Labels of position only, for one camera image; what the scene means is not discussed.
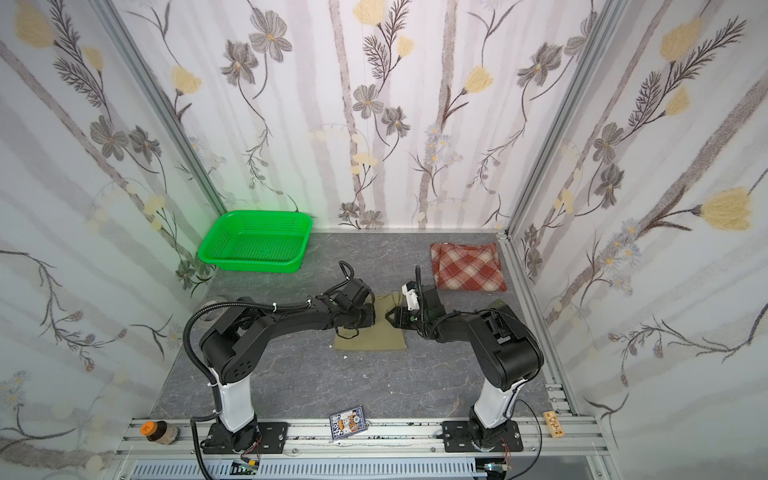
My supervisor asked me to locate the red plaid skirt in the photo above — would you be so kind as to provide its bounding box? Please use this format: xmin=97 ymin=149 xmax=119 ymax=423
xmin=430 ymin=243 xmax=507 ymax=292

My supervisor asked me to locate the green plastic basket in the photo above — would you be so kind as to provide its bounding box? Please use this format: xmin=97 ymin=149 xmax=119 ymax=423
xmin=197 ymin=210 xmax=313 ymax=273

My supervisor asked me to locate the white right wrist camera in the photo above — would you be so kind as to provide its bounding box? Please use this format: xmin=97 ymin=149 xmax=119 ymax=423
xmin=401 ymin=281 xmax=420 ymax=311

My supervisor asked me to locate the white slotted cable duct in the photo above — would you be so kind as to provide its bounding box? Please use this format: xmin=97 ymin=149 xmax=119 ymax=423
xmin=121 ymin=458 xmax=487 ymax=479

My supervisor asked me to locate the clear tape roll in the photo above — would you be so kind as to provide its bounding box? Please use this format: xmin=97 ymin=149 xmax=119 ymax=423
xmin=198 ymin=296 xmax=227 ymax=310

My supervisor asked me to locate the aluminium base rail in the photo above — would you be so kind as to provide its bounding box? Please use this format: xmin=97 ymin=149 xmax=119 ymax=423
xmin=115 ymin=417 xmax=609 ymax=460

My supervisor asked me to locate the blue patterned card box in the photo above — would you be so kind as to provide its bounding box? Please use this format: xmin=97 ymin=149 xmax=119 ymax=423
xmin=329 ymin=406 xmax=368 ymax=441

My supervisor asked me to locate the olive khaki skirt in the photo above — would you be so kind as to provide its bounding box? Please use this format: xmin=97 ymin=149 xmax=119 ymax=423
xmin=333 ymin=292 xmax=407 ymax=352

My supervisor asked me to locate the small wooden block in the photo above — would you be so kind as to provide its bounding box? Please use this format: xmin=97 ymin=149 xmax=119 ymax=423
xmin=542 ymin=411 xmax=565 ymax=438

